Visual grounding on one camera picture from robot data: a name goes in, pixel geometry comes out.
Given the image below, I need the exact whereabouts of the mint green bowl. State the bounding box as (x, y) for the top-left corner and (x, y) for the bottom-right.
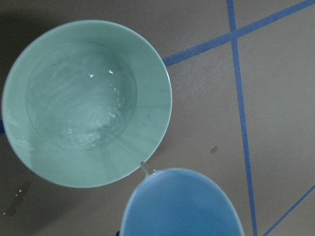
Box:
(1, 20), (172, 188)

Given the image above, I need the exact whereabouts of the light blue plastic cup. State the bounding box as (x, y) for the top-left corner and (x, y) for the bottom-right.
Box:
(120, 168), (244, 236)

